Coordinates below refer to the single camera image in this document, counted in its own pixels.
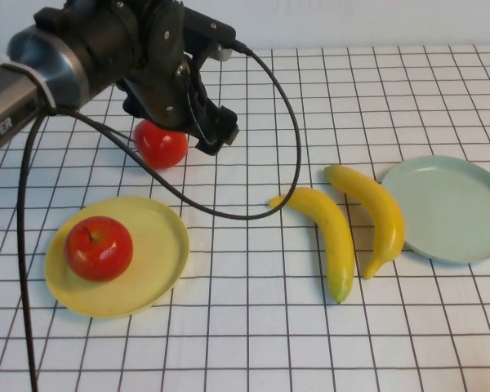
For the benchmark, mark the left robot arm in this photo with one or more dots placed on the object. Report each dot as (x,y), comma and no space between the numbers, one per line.
(85,45)

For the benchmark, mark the white zip tie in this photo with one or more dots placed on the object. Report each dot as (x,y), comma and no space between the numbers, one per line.
(38,83)

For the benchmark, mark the yellow round plate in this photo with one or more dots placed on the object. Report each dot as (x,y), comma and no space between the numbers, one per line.
(155,253)

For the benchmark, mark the red apple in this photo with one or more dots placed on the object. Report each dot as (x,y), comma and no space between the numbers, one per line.
(98,249)
(163,149)

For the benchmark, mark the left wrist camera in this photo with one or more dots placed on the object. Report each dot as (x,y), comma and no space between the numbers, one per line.
(208,28)

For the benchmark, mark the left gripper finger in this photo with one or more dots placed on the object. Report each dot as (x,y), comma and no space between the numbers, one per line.
(134,100)
(218,130)

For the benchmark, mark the yellow banana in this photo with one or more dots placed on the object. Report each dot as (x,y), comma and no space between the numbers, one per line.
(330,228)
(379,208)

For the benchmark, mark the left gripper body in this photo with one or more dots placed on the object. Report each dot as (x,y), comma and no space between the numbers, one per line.
(167,98)

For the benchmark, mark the white grid-pattern tablecloth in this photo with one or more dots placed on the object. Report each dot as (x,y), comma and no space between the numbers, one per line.
(269,347)

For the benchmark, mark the light blue round plate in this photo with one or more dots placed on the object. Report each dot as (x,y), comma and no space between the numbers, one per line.
(449,212)

